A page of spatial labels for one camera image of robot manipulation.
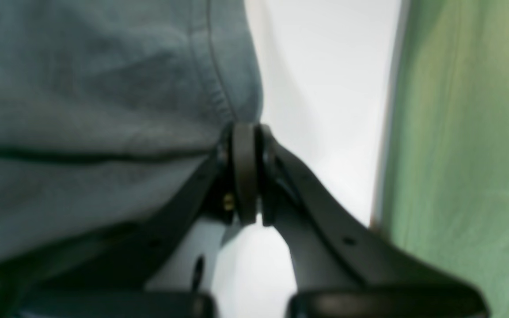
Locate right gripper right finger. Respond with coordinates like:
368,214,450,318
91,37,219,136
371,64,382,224
257,125,489,318

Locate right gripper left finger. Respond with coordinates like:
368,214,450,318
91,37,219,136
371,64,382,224
17,124,257,318

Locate dark grey t-shirt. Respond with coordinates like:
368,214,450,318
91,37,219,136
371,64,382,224
0,0,265,318

